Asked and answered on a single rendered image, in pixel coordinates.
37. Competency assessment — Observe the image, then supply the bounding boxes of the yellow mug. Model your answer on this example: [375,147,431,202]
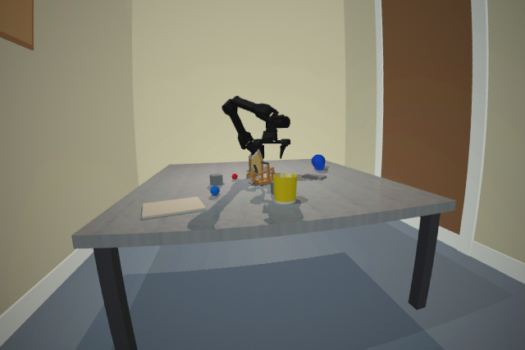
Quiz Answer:
[273,173,297,204]

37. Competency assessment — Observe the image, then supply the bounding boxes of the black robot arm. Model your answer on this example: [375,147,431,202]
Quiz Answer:
[222,96,290,155]

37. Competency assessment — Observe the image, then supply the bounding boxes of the blue cylinder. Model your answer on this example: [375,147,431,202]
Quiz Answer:
[312,154,325,170]

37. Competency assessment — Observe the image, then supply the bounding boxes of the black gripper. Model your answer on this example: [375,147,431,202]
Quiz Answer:
[253,128,290,159]

